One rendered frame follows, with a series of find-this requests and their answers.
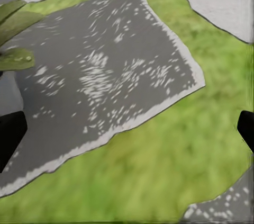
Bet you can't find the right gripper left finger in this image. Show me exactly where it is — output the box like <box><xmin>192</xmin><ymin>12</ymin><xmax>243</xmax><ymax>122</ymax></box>
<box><xmin>0</xmin><ymin>110</ymin><xmax>28</xmax><ymax>174</ymax></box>

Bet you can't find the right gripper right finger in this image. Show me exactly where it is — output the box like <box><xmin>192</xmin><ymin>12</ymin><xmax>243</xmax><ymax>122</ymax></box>
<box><xmin>237</xmin><ymin>110</ymin><xmax>254</xmax><ymax>153</ymax></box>

